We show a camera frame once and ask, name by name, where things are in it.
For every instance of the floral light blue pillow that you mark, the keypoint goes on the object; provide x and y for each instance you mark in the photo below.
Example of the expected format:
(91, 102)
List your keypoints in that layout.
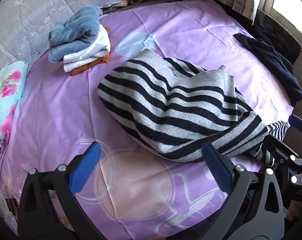
(12, 83)

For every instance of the orange folded garment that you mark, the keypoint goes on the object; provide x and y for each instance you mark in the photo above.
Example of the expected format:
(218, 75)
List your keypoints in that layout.
(103, 59)

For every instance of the white folded garment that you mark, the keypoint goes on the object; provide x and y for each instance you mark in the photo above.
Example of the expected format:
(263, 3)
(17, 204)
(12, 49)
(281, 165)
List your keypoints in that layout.
(100, 47)

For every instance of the blue fleece folded garment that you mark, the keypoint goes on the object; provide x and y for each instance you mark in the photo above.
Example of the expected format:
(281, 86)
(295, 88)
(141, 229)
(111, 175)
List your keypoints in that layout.
(75, 34)

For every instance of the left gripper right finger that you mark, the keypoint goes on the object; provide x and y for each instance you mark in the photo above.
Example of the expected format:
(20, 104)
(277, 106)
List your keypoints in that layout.
(267, 221)

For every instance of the purple printed bed sheet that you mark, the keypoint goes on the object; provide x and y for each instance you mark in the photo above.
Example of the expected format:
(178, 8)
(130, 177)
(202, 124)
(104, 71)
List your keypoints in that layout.
(133, 193)

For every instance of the black white striped sweater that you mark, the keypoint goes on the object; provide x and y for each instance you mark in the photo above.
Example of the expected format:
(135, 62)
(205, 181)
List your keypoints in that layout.
(172, 107)

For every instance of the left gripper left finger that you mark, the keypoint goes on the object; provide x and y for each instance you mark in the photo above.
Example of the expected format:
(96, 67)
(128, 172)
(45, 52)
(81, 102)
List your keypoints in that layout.
(38, 218)

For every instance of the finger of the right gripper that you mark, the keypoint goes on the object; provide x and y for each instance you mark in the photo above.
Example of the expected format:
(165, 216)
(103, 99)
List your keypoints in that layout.
(296, 122)

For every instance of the dark navy garment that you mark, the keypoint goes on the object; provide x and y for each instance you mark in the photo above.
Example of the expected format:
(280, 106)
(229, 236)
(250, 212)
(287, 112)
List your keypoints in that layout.
(278, 65)

